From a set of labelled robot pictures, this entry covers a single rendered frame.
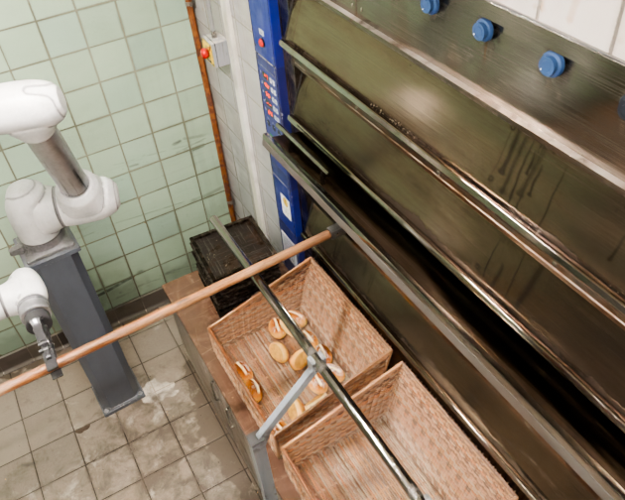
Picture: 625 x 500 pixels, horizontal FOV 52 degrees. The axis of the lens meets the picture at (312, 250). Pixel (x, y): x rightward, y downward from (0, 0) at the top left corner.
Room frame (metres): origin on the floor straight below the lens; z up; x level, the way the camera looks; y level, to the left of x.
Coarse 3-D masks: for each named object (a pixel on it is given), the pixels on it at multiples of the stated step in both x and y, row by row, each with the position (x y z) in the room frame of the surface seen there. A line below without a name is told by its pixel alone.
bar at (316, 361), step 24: (216, 216) 1.71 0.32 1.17; (264, 288) 1.35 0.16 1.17; (288, 312) 1.24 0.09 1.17; (312, 360) 1.06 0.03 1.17; (336, 384) 0.97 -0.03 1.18; (288, 408) 1.01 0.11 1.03; (264, 432) 0.98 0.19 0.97; (264, 456) 0.96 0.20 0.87; (384, 456) 0.76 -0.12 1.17; (264, 480) 0.95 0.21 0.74; (408, 480) 0.69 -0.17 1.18
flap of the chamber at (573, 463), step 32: (320, 160) 1.66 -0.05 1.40; (352, 192) 1.48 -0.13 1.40; (384, 224) 1.33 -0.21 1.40; (416, 256) 1.19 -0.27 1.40; (448, 288) 1.07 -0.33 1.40; (480, 320) 0.95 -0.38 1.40; (512, 352) 0.86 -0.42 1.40; (544, 384) 0.77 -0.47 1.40; (576, 416) 0.68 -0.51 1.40; (608, 448) 0.61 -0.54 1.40
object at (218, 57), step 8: (216, 32) 2.42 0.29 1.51; (208, 40) 2.36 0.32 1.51; (216, 40) 2.35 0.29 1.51; (224, 40) 2.35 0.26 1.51; (216, 48) 2.33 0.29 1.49; (224, 48) 2.34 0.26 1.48; (216, 56) 2.33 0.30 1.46; (224, 56) 2.34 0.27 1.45; (216, 64) 2.32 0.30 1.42; (224, 64) 2.34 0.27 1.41
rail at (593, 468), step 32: (288, 160) 1.63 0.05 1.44; (320, 192) 1.45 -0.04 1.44; (352, 224) 1.30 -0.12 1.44; (384, 256) 1.16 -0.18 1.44; (416, 288) 1.05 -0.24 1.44; (448, 320) 0.93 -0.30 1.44; (480, 352) 0.84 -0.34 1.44; (512, 384) 0.75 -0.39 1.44; (544, 416) 0.67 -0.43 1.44; (576, 448) 0.59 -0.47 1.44; (608, 480) 0.53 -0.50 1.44
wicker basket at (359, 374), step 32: (288, 288) 1.74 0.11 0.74; (320, 288) 1.69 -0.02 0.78; (224, 320) 1.61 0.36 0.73; (256, 320) 1.67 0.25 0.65; (320, 320) 1.64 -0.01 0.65; (352, 320) 1.51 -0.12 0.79; (224, 352) 1.46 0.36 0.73; (256, 352) 1.56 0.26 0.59; (352, 352) 1.45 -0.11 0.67; (384, 352) 1.33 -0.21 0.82; (288, 384) 1.40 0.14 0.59; (352, 384) 1.24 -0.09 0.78; (256, 416) 1.25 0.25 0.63; (320, 416) 1.18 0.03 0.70
